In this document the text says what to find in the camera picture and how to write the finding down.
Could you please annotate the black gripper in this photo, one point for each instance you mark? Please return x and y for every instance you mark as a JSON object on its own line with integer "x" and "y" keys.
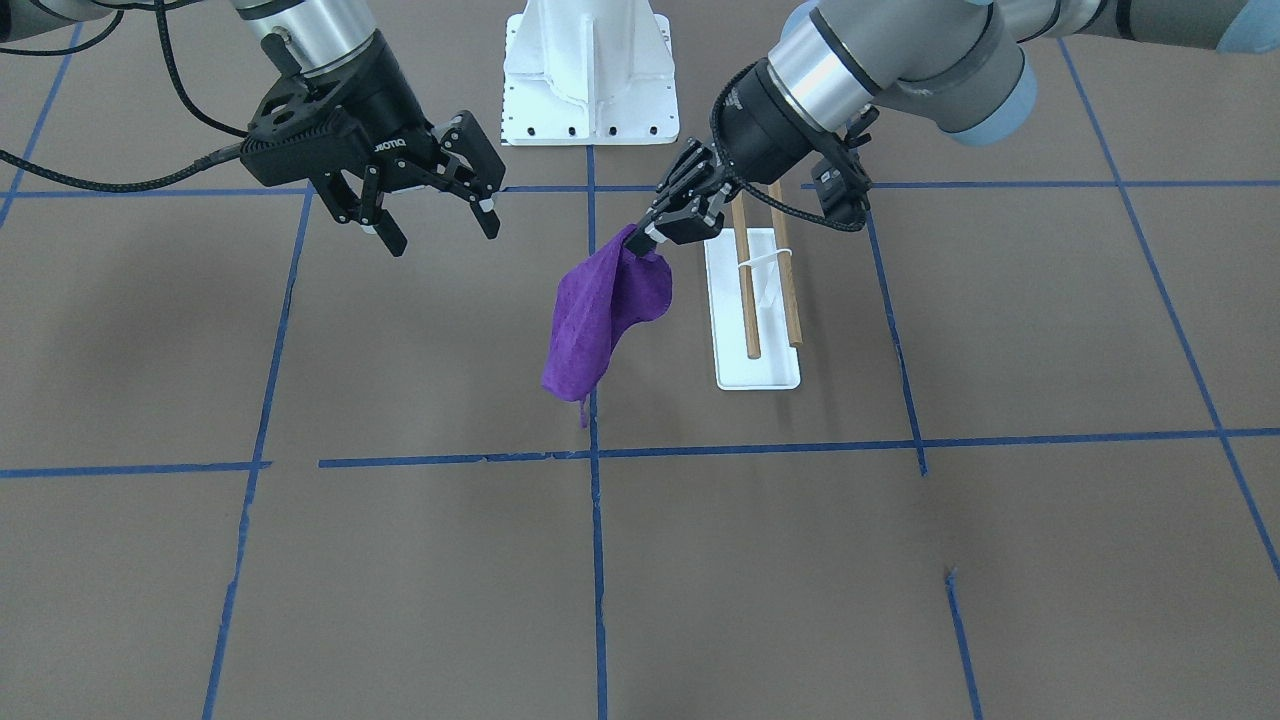
{"x": 757, "y": 120}
{"x": 385, "y": 112}

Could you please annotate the purple towel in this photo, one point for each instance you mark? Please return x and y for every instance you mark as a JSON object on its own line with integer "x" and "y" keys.
{"x": 596, "y": 303}

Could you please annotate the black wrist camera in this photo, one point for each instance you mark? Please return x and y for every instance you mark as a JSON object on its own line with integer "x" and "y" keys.
{"x": 302, "y": 141}
{"x": 843, "y": 191}

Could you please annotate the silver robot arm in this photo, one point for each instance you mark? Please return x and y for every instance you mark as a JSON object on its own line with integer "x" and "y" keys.
{"x": 298, "y": 37}
{"x": 960, "y": 64}

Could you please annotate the white wooden towel rack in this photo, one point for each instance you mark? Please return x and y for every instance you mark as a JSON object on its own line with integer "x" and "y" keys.
{"x": 753, "y": 305}

